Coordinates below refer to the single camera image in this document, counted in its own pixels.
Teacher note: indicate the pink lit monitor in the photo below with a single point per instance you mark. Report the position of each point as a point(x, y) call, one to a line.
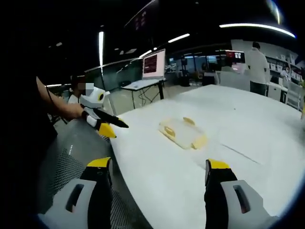
point(153, 63)

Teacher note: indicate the white slatted chair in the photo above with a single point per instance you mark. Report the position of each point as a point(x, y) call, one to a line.
point(294, 95)

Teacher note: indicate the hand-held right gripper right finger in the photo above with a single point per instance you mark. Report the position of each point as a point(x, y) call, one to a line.
point(221, 190)

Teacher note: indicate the white wall shelves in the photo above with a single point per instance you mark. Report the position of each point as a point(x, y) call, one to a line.
point(283, 64)

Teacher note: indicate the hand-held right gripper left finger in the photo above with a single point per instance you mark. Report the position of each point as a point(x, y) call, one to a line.
point(95, 190)

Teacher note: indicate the red and white screen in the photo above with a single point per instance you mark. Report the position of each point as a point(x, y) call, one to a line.
point(236, 56)

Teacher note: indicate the person's dark clothing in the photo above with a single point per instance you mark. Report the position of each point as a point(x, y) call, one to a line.
point(35, 128)

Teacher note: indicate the clear container with yellow clips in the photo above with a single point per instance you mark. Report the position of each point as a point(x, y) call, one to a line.
point(182, 133)

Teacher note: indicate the grey mesh chair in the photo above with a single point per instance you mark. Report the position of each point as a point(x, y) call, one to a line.
point(71, 148)

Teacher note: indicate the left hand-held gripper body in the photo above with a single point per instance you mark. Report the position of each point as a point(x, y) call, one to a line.
point(94, 97)

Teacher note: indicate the long ceiling light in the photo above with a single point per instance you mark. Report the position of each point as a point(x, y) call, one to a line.
point(145, 53)
point(178, 38)
point(257, 28)
point(101, 47)

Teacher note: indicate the white folding table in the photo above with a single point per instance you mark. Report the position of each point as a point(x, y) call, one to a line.
point(143, 84)

